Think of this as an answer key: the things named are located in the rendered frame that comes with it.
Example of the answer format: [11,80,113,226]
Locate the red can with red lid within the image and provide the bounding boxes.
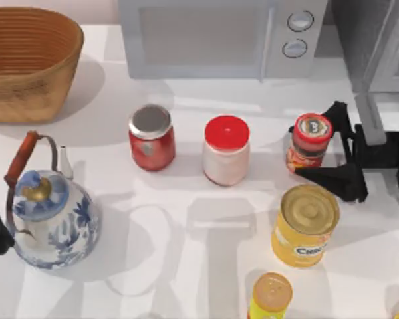
[285,112,335,175]

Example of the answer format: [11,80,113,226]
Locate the yellow can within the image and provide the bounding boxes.
[271,184,340,268]

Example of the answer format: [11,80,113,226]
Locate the round microwave knob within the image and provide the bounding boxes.
[287,9,315,33]
[281,37,309,60]

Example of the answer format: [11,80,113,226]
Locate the pale grey microwave oven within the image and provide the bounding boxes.
[118,0,329,83]

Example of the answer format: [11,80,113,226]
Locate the white jar with red lid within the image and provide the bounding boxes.
[201,114,251,187]

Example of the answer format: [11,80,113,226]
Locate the yellow bottle with orange cap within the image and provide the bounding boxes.
[247,272,294,319]

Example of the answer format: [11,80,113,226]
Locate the microwave oven door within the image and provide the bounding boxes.
[118,0,274,81]

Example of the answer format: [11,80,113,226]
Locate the red jar with silver lid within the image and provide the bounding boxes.
[128,104,176,173]

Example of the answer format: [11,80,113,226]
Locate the blue and white teapot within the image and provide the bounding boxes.
[3,130,100,270]

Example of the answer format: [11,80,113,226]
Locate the brown woven basket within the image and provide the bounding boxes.
[0,7,85,124]

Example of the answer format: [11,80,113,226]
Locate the microwave door handle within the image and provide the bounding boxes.
[259,5,276,83]

